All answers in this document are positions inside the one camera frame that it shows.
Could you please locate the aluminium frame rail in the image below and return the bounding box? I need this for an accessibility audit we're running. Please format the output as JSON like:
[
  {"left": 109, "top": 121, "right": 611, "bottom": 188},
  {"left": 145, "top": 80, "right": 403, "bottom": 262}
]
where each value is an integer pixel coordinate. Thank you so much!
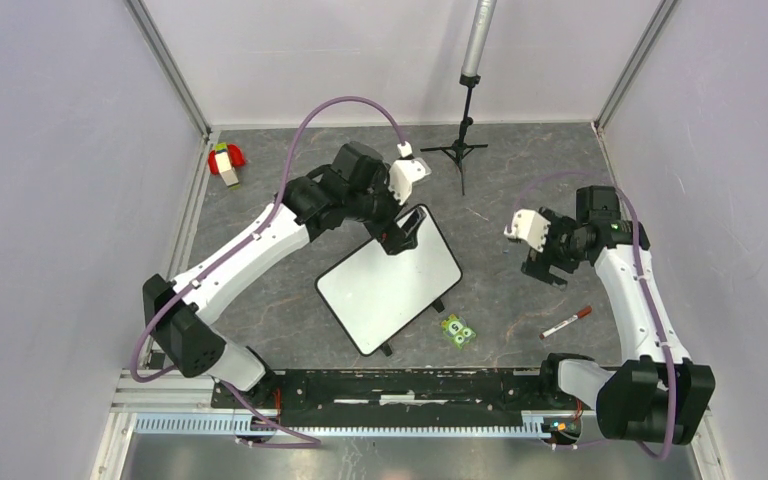
[{"left": 89, "top": 368, "right": 730, "bottom": 480}]

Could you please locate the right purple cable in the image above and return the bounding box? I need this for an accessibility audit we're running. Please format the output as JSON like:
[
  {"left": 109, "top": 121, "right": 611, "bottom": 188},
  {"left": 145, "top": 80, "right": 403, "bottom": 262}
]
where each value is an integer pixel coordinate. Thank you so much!
[{"left": 509, "top": 170, "right": 680, "bottom": 462}]

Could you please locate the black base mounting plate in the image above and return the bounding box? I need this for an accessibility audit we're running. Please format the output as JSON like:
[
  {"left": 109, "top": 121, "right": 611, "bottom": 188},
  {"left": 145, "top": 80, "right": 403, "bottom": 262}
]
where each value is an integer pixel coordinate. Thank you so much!
[{"left": 245, "top": 368, "right": 592, "bottom": 427}]

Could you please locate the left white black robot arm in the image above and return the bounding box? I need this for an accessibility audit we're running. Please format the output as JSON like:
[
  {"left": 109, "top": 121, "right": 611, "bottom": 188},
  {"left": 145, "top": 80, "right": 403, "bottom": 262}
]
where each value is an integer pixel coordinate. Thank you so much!
[{"left": 142, "top": 141, "right": 431, "bottom": 408}]

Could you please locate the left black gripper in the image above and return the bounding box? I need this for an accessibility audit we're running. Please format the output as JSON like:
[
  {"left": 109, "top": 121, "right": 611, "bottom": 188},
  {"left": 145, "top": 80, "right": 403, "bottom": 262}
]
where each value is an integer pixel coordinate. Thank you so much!
[{"left": 347, "top": 165, "right": 426, "bottom": 256}]

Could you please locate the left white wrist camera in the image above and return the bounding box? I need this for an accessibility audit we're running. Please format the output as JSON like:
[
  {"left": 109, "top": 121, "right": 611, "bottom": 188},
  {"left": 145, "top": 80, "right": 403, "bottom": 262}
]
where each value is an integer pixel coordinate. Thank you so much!
[{"left": 387, "top": 141, "right": 432, "bottom": 206}]

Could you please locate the green toy block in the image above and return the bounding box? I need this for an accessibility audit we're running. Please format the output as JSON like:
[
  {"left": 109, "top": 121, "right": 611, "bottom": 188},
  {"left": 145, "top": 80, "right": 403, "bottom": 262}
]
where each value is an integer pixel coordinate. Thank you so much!
[{"left": 441, "top": 314, "right": 477, "bottom": 350}]

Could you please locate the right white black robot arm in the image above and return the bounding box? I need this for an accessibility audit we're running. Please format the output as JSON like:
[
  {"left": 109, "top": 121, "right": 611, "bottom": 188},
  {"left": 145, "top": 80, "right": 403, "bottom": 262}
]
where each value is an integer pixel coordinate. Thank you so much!
[{"left": 504, "top": 185, "right": 716, "bottom": 446}]

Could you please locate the white whiteboard black frame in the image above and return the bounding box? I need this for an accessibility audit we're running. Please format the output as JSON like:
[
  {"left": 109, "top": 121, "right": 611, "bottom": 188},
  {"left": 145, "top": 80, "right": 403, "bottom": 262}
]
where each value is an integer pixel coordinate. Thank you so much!
[{"left": 314, "top": 204, "right": 463, "bottom": 357}]

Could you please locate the white marker red cap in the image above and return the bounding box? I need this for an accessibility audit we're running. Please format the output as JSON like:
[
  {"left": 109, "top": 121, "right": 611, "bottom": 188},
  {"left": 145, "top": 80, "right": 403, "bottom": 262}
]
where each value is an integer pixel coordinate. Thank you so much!
[{"left": 539, "top": 305, "right": 592, "bottom": 340}]

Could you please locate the black tripod stand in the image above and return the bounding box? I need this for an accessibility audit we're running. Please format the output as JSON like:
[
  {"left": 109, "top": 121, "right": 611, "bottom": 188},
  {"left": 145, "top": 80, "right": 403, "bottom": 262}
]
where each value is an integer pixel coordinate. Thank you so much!
[{"left": 420, "top": 74, "right": 489, "bottom": 195}]

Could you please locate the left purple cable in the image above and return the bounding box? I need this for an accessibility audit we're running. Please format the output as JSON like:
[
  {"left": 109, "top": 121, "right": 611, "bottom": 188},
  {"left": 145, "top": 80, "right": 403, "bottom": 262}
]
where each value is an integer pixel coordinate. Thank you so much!
[{"left": 129, "top": 95, "right": 415, "bottom": 449}]

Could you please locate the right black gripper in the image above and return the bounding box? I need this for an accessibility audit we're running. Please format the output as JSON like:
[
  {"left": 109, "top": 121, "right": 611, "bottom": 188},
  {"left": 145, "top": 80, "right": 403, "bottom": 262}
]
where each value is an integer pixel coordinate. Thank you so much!
[{"left": 520, "top": 206, "right": 588, "bottom": 291}]

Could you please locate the purple cable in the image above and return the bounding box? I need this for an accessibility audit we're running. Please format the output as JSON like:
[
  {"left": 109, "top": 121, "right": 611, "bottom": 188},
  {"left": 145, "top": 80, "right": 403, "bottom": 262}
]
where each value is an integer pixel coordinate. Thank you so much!
[
  {"left": 509, "top": 170, "right": 680, "bottom": 462},
  {"left": 129, "top": 95, "right": 415, "bottom": 449}
]

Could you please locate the red multicolour toy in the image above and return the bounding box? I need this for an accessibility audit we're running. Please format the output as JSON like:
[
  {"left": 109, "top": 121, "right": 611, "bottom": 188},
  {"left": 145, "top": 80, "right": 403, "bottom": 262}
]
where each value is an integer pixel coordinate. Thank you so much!
[{"left": 208, "top": 142, "right": 246, "bottom": 189}]

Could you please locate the grey cylinder on stand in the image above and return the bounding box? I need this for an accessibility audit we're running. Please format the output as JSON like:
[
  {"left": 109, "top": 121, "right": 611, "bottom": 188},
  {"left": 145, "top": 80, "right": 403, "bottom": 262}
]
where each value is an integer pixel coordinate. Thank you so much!
[{"left": 461, "top": 0, "right": 497, "bottom": 80}]

